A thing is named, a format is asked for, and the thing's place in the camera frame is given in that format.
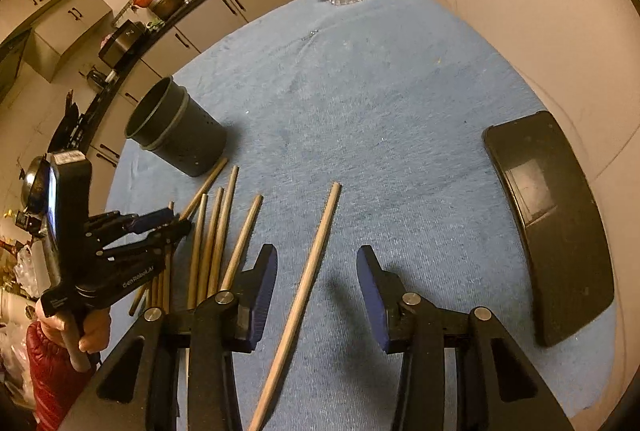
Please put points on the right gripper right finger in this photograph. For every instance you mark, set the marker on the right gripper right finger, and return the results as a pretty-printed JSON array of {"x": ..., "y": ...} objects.
[{"x": 403, "y": 322}]

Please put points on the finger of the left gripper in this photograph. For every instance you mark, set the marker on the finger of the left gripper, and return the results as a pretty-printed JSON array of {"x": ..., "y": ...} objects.
[
  {"x": 116, "y": 223},
  {"x": 155, "y": 242}
]

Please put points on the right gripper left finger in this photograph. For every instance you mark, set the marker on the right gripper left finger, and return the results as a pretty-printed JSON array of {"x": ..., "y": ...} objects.
[{"x": 232, "y": 321}]

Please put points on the light wooden chopstick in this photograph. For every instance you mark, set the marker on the light wooden chopstick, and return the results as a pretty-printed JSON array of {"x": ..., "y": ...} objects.
[{"x": 296, "y": 315}]

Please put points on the red sleeve forearm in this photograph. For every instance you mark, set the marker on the red sleeve forearm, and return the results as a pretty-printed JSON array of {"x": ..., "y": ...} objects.
[{"x": 56, "y": 383}]

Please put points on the kitchen counter with cabinets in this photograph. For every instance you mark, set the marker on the kitchen counter with cabinets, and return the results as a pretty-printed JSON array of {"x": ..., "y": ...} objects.
[{"x": 192, "y": 30}]

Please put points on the person's left hand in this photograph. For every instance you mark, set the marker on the person's left hand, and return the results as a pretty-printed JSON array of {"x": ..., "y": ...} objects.
[{"x": 97, "y": 329}]

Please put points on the dark grey utensil holder cup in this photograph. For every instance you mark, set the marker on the dark grey utensil holder cup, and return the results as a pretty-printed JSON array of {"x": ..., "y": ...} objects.
[{"x": 170, "y": 124}]

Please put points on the black curved tray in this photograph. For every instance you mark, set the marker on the black curved tray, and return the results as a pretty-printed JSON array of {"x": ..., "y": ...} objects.
[{"x": 559, "y": 223}]

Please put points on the blue towel table cover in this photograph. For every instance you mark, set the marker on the blue towel table cover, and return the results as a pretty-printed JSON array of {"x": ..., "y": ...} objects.
[{"x": 390, "y": 99}]

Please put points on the upper wall cabinets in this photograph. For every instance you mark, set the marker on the upper wall cabinets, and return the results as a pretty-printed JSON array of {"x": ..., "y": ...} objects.
[{"x": 55, "y": 27}]

